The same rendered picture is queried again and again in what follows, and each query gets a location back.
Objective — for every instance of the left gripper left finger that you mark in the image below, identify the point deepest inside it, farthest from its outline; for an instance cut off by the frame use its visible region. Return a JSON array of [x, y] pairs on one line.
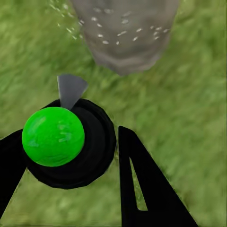
[[12, 167]]

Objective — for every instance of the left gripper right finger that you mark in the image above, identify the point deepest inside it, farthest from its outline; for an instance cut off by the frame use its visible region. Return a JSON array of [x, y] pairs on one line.
[[165, 208]]

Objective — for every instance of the pesticide atomizer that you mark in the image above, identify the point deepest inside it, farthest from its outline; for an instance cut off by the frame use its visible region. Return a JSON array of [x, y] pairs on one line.
[[71, 142]]

